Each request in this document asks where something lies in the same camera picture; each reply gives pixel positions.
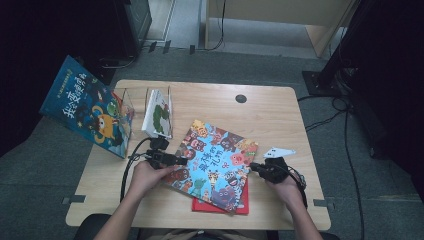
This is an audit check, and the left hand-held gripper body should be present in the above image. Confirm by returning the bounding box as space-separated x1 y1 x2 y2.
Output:
145 134 171 170

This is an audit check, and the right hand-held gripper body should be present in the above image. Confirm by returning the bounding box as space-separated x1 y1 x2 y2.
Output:
262 146 297 185

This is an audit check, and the clear acrylic book rack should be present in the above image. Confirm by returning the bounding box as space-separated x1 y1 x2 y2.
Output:
110 84 175 143

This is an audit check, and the light blue animals picture book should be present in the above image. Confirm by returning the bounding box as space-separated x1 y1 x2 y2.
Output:
162 119 260 215

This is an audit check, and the white caterpillar picture book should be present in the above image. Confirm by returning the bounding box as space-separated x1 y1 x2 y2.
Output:
140 88 174 140

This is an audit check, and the red picture book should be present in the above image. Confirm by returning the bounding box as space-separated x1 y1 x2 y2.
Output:
191 181 250 216

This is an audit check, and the dark blue monster picture book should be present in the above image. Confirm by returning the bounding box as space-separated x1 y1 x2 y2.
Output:
39 54 135 160

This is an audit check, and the person's left hand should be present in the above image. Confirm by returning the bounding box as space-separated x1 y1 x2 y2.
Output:
127 160 175 201

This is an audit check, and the person's right hand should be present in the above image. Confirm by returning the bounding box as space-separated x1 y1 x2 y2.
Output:
266 176 303 211

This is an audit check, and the grey tape strip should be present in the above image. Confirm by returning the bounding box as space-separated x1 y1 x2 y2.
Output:
61 194 87 205
312 198 336 210

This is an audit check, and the black stand base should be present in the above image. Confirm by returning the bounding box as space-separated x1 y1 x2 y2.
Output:
74 55 118 86

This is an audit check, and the black metal stand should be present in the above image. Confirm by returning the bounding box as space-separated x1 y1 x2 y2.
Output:
301 0 368 98

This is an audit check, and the black chair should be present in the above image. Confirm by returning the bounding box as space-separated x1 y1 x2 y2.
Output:
72 213 113 240

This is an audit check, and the black equipment cabinet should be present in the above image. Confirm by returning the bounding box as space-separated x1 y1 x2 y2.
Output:
113 0 153 60

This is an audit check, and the dark curtain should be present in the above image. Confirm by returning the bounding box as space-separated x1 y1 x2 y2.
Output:
0 0 118 158
349 0 424 196

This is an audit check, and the beige wooden cabinet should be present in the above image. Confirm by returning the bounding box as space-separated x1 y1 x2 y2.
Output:
204 0 355 58

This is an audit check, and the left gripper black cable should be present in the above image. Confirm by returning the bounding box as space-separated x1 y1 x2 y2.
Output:
119 135 154 203

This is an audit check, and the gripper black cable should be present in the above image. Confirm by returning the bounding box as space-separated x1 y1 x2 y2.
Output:
119 135 154 203
285 165 309 210

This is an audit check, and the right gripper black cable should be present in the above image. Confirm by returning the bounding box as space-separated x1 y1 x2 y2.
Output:
285 165 309 210

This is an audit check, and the short black floor cable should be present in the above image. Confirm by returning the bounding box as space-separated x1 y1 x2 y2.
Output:
304 109 348 133

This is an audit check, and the long black floor cable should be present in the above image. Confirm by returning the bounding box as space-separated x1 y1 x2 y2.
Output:
342 98 366 240

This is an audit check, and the black hanging cable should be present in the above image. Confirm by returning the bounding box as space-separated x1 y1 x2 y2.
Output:
196 0 228 52

